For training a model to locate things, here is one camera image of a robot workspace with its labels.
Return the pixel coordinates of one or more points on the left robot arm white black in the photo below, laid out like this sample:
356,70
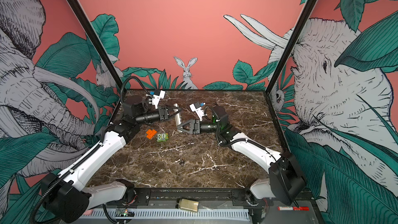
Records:
66,194

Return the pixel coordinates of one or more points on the white remote control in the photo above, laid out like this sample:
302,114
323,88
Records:
177,116

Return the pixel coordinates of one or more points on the small circuit board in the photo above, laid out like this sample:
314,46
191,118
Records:
124,213

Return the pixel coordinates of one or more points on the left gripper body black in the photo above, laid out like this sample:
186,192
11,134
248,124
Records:
156,115

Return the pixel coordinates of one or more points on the red white marker pen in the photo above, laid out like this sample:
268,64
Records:
292,208

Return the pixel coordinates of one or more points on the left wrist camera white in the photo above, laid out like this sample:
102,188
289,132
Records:
155,97

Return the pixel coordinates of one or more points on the white slotted cable duct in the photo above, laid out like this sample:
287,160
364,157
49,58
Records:
174,213

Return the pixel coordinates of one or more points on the orange toy brick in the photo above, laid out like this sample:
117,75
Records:
151,133

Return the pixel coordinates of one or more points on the black mounting rail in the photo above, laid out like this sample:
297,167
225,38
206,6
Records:
142,196

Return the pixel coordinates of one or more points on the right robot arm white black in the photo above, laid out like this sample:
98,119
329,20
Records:
285,179

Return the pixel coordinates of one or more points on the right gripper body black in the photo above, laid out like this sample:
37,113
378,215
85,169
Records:
207,128

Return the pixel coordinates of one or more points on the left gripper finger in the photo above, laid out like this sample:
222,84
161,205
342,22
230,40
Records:
174,108
174,116

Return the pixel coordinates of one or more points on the brass metal box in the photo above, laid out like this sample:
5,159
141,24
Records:
188,205

